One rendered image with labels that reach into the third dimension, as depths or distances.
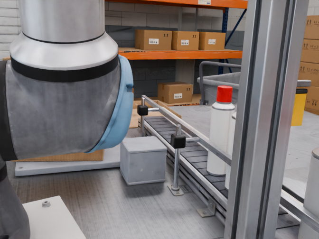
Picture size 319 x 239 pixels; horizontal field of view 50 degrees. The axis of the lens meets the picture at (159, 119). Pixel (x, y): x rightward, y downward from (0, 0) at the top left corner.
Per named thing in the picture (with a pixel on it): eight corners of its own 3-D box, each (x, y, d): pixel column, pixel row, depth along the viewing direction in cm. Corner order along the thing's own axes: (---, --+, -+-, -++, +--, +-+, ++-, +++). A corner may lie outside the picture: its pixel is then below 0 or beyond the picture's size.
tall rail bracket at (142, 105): (160, 148, 110) (162, 97, 105) (138, 150, 107) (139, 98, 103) (157, 145, 113) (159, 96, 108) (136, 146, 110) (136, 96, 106)
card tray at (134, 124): (181, 125, 136) (182, 115, 135) (117, 129, 128) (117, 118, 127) (157, 108, 164) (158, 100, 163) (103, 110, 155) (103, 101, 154)
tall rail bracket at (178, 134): (200, 190, 82) (205, 124, 78) (171, 194, 80) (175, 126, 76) (194, 184, 85) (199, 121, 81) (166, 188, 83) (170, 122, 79)
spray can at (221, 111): (232, 175, 79) (241, 88, 74) (212, 178, 78) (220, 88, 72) (221, 167, 84) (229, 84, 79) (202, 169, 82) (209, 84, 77)
